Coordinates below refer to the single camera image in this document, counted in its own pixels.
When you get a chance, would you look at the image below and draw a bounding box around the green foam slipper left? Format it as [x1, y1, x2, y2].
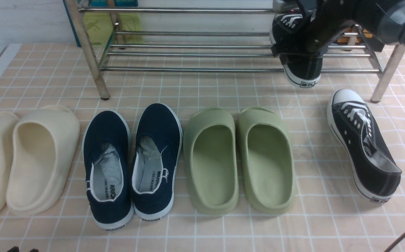
[183, 107, 239, 215]

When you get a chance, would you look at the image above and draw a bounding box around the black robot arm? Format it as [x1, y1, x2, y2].
[271, 0, 405, 56]

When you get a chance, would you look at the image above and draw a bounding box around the silver metal shoe rack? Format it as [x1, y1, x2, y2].
[66, 0, 405, 103]

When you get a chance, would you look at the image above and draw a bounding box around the navy canvas slip-on right shoe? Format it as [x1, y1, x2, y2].
[131, 103, 183, 221]

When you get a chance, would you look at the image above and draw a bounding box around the navy canvas slip-on left shoe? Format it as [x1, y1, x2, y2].
[82, 110, 134, 231]

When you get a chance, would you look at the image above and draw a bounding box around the black image processing book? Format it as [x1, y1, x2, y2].
[336, 24, 385, 53]

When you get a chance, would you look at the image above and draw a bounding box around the yellow and teal book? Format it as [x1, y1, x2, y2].
[63, 0, 143, 47]

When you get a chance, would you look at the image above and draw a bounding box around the green foam slipper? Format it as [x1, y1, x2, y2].
[237, 107, 296, 214]
[183, 107, 239, 215]

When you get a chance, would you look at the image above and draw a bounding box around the black canvas sneaker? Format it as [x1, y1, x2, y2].
[270, 13, 323, 88]
[327, 89, 402, 204]

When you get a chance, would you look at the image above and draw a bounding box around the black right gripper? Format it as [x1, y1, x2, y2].
[272, 0, 355, 56]

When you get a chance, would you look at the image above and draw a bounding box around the green foam slipper right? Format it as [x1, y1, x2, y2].
[237, 107, 296, 214]

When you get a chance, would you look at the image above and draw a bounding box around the navy canvas slip-on shoe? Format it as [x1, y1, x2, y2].
[131, 103, 183, 221]
[82, 110, 134, 231]

